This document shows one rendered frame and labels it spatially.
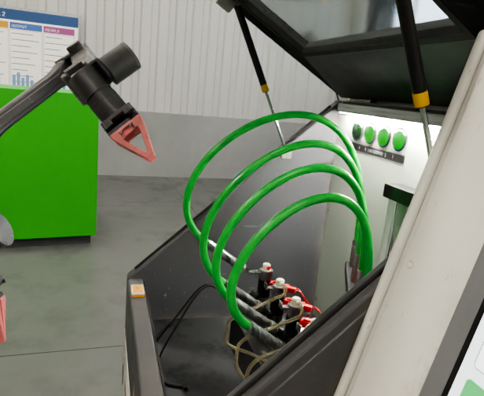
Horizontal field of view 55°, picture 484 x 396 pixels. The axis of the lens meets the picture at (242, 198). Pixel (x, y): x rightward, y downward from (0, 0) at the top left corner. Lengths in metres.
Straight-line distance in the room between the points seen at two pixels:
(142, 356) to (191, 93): 6.72
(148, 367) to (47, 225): 3.44
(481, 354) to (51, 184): 3.90
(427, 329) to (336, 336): 0.14
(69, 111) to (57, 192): 0.68
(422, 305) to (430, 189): 0.14
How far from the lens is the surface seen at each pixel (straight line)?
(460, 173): 0.59
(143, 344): 0.98
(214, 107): 7.65
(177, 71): 7.46
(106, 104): 0.90
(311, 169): 0.77
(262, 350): 0.93
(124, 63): 0.93
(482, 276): 0.53
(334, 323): 0.66
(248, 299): 0.89
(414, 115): 0.99
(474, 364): 0.52
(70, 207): 4.26
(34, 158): 4.15
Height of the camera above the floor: 1.45
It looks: 13 degrees down
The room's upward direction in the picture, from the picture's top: 6 degrees clockwise
